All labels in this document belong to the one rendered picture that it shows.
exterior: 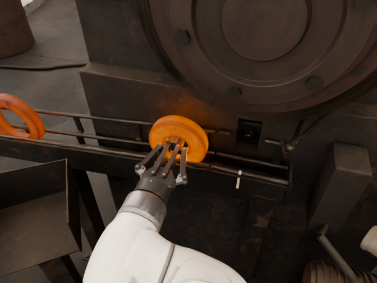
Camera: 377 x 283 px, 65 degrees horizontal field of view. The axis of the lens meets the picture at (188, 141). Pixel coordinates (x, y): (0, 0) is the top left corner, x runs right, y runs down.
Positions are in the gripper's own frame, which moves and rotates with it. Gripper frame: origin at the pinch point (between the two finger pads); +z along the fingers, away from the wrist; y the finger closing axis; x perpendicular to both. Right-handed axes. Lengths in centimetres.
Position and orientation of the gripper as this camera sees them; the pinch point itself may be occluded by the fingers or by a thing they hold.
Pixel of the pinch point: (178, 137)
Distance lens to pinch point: 76.1
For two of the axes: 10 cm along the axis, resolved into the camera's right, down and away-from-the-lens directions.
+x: -0.2, -7.2, -6.9
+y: 9.6, 1.9, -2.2
